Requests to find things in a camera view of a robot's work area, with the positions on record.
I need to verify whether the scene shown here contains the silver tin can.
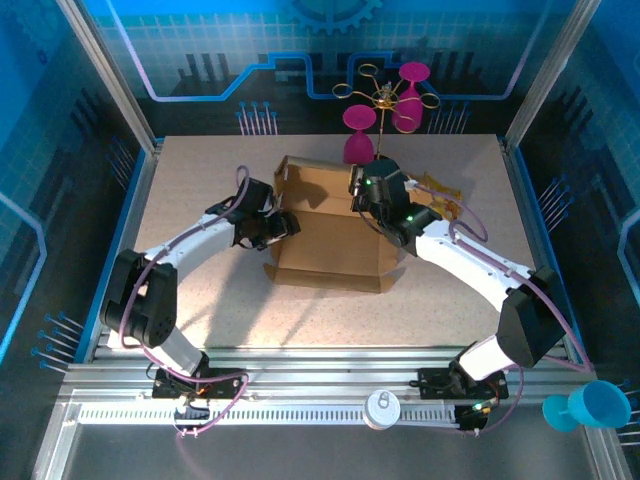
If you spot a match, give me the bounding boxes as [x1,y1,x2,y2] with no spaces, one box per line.
[363,389,402,431]

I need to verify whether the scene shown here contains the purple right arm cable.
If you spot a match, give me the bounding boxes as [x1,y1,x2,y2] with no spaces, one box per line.
[414,183,594,436]

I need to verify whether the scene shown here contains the blue plastic goblet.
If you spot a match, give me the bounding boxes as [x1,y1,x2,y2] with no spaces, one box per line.
[542,379,632,434]

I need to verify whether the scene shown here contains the pink glitter wine glass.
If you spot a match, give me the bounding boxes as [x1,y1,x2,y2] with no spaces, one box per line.
[391,62,432,135]
[342,105,378,165]

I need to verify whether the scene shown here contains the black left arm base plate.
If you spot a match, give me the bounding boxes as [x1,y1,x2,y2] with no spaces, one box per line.
[148,367,247,401]

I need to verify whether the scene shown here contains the white slotted cable duct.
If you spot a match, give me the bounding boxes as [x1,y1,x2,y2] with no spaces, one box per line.
[77,404,459,427]

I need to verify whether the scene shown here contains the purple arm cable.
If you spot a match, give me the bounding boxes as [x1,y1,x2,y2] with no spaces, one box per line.
[414,183,594,436]
[119,165,250,439]

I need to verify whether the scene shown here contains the aluminium profile frame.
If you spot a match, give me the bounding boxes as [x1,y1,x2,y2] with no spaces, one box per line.
[29,0,635,480]

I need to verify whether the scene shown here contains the brown cardboard paper box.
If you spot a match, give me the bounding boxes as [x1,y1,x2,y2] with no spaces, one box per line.
[263,154,407,295]

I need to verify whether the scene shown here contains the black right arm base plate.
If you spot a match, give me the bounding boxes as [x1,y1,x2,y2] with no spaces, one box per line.
[416,367,510,401]

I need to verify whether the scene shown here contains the gold wire glass rack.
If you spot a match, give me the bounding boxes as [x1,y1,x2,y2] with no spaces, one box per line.
[332,63,442,164]

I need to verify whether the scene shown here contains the yellow snack bag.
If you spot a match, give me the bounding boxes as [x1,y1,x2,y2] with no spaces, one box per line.
[409,172,464,222]

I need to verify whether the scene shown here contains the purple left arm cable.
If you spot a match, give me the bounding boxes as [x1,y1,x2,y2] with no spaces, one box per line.
[119,165,250,439]

